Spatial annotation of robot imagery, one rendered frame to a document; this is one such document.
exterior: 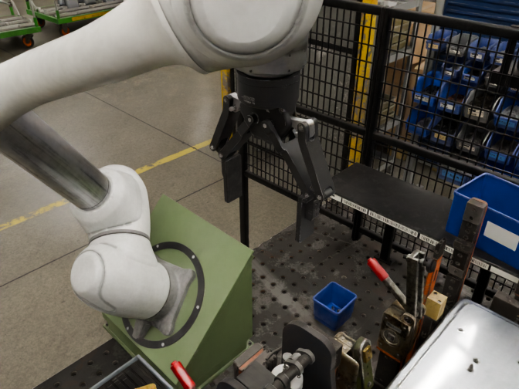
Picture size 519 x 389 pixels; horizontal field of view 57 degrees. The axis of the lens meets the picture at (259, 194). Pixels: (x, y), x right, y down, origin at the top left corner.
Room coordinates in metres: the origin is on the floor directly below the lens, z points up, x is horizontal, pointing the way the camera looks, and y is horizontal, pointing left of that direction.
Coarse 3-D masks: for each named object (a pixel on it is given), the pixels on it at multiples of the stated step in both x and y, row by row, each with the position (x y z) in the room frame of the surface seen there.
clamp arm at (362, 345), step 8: (360, 344) 0.61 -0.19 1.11; (368, 344) 0.62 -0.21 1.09; (352, 352) 0.61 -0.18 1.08; (360, 352) 0.60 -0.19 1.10; (368, 352) 0.61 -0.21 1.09; (360, 360) 0.60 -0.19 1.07; (368, 360) 0.60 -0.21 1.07; (360, 368) 0.60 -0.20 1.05; (368, 368) 0.61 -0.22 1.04; (360, 376) 0.60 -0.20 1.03; (368, 376) 0.61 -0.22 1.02; (360, 384) 0.59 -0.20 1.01; (368, 384) 0.60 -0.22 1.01
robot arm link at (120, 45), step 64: (128, 0) 0.40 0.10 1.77; (192, 0) 0.32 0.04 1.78; (256, 0) 0.31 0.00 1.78; (320, 0) 0.35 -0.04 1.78; (0, 64) 0.57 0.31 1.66; (64, 64) 0.43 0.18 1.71; (128, 64) 0.39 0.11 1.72; (192, 64) 0.37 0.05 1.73; (256, 64) 0.33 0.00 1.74; (0, 128) 0.57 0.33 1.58
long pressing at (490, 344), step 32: (448, 320) 0.77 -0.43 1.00; (480, 320) 0.77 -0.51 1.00; (416, 352) 0.68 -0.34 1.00; (448, 352) 0.68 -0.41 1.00; (480, 352) 0.68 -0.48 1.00; (512, 352) 0.68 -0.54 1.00; (416, 384) 0.60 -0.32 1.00; (448, 384) 0.60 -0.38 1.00; (480, 384) 0.60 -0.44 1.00; (512, 384) 0.60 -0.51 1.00
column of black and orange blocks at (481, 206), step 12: (468, 204) 0.96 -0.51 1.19; (480, 204) 0.96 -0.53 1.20; (468, 216) 0.96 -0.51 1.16; (480, 216) 0.94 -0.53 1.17; (468, 228) 0.96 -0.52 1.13; (480, 228) 0.96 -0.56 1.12; (456, 240) 0.97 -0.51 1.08; (468, 240) 0.95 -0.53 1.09; (456, 252) 0.96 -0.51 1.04; (468, 252) 0.95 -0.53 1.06; (456, 264) 0.96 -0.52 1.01; (468, 264) 0.96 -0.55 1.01; (456, 276) 0.96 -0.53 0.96; (444, 288) 0.97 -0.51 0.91; (456, 288) 0.95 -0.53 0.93; (456, 300) 0.96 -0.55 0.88; (444, 312) 0.95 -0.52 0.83
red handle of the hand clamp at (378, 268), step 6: (372, 264) 0.80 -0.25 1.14; (378, 264) 0.80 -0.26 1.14; (372, 270) 0.80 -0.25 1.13; (378, 270) 0.79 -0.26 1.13; (384, 270) 0.80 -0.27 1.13; (378, 276) 0.79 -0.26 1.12; (384, 276) 0.78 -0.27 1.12; (384, 282) 0.78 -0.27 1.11; (390, 282) 0.78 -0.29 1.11; (390, 288) 0.77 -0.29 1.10; (396, 288) 0.77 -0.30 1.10; (396, 294) 0.76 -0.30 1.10; (402, 294) 0.76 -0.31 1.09; (402, 300) 0.75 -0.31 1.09; (402, 306) 0.75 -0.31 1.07
